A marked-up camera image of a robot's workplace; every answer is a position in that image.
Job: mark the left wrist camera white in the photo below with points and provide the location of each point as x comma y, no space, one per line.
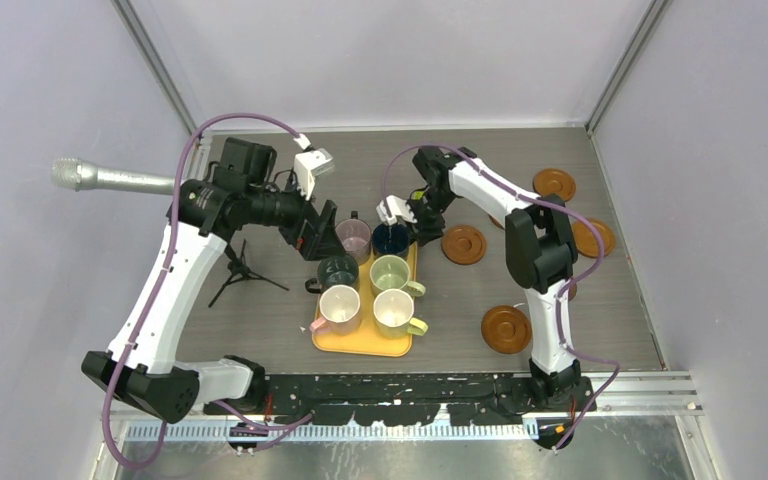
308,167

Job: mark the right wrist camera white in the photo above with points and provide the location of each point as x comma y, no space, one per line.
392,210

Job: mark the cream yellow mug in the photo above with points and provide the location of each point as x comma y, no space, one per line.
394,314

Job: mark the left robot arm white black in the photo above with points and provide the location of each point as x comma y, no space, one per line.
139,365

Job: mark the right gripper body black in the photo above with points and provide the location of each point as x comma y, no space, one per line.
428,210

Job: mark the silver microphone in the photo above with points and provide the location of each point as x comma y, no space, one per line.
80,175

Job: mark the brown wooden coaster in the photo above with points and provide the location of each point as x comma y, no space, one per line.
506,329
586,241
464,245
554,181
496,222

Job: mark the yellow tray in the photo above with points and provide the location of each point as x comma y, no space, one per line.
366,339

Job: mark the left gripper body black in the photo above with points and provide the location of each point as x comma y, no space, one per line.
300,232

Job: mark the dark green mug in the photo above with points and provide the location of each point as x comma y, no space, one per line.
333,271

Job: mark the pink white mug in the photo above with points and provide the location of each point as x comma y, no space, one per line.
339,311

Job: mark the navy blue mug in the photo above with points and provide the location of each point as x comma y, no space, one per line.
391,240

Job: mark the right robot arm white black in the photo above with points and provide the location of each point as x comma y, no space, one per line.
539,249

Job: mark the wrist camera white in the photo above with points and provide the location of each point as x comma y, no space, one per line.
392,210
308,167

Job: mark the black microphone tripod stand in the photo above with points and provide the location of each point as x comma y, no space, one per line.
240,271

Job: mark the light green mug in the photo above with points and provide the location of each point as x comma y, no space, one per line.
393,272

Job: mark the mauve mug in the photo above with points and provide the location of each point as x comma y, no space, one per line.
355,236

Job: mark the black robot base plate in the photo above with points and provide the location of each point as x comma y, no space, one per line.
468,399

